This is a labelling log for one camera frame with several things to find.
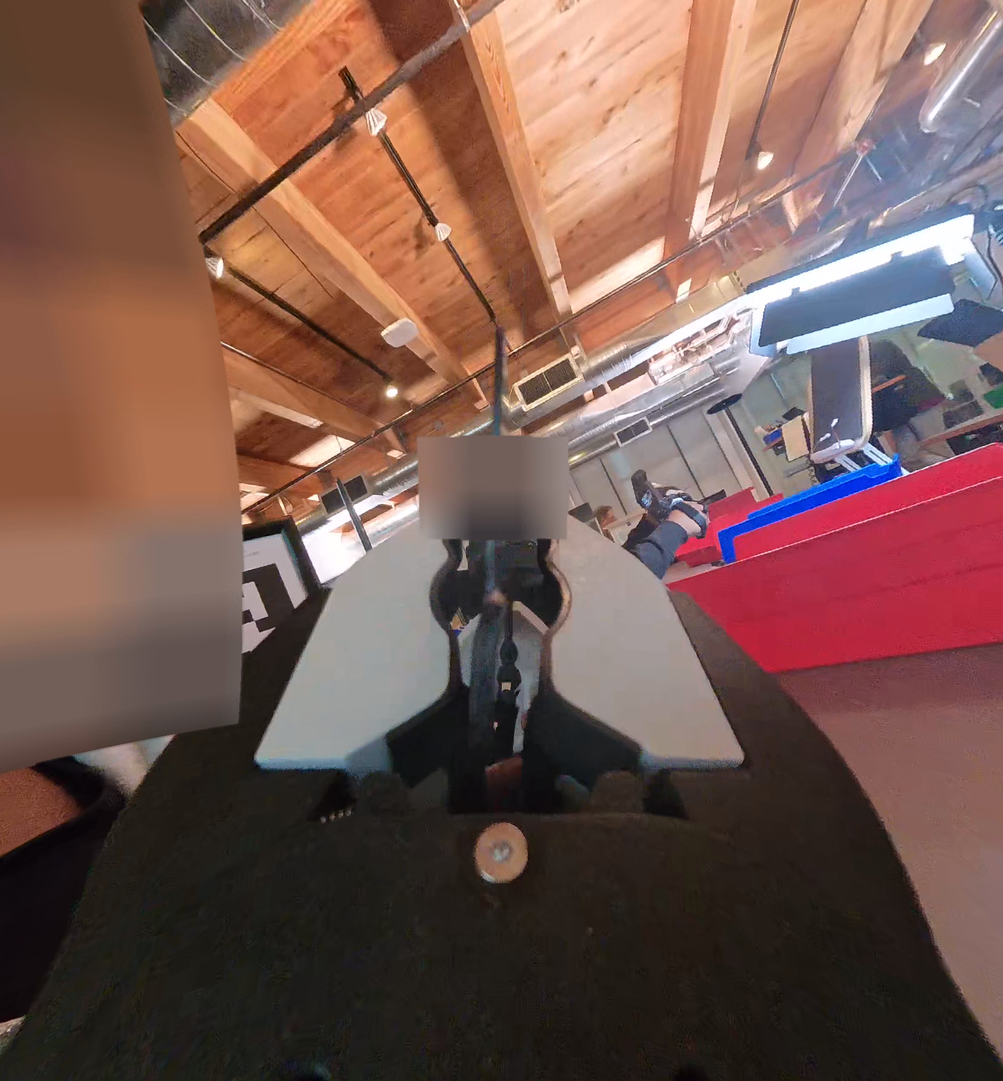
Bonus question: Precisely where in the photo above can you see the large silver air duct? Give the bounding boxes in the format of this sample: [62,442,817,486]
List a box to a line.
[141,0,511,129]

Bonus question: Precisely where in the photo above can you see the grey desk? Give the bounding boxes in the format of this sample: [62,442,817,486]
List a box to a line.
[772,646,1003,1081]

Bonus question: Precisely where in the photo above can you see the black panel desk lamp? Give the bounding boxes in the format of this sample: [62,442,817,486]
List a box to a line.
[745,211,977,476]

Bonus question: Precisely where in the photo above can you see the red storage bin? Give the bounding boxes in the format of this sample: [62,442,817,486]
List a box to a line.
[676,488,785,569]
[669,439,1003,674]

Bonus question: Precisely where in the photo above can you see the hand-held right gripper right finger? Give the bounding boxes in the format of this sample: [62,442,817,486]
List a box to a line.
[521,521,747,810]

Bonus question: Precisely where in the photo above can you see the black zip tie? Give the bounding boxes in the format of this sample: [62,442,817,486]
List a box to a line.
[468,328,521,744]

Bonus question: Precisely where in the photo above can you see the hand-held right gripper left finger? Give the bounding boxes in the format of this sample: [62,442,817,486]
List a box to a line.
[254,539,473,810]

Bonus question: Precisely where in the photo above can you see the person's black shirt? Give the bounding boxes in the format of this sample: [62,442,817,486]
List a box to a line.
[0,756,131,1040]

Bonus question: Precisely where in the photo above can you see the blue storage bin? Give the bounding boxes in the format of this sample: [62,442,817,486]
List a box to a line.
[715,453,903,564]

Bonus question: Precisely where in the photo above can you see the black framed marker sign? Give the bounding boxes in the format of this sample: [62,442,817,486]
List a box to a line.
[241,519,324,655]

